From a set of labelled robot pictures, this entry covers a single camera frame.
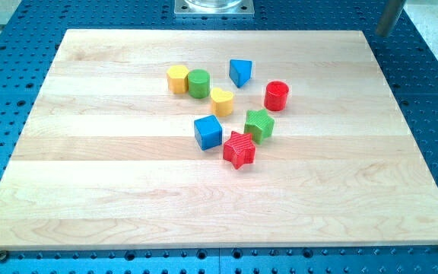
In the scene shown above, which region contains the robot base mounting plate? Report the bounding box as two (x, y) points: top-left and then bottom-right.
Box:
(173, 0), (255, 18)

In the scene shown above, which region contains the blue cube block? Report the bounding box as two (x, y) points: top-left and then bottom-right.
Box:
(193, 115), (223, 151)

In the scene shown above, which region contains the red star block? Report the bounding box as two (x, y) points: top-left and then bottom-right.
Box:
(223, 131), (256, 170)

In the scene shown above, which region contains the yellow heart block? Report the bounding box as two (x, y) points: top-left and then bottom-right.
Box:
(210, 88), (234, 117)

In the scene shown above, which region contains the green star block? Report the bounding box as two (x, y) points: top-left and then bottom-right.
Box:
(243, 109), (275, 144)

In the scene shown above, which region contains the green cylinder block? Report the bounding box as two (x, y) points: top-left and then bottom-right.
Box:
(188, 69), (210, 99)

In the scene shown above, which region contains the blue triangle block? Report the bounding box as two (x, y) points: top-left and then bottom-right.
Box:
(229, 59), (252, 88)

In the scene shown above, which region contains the red cylinder block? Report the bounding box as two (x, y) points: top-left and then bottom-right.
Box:
(264, 81), (290, 111)

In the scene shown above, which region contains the yellow hexagon block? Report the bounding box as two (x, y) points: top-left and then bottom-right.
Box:
(167, 65), (189, 94)

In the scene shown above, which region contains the wooden board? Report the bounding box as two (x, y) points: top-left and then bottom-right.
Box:
(0, 29), (438, 250)

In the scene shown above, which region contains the grey metal robot stylus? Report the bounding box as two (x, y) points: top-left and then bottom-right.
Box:
(375, 0), (407, 37)

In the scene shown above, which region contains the blue perforated metal table plate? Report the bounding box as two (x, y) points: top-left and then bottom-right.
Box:
(0, 1), (438, 273)

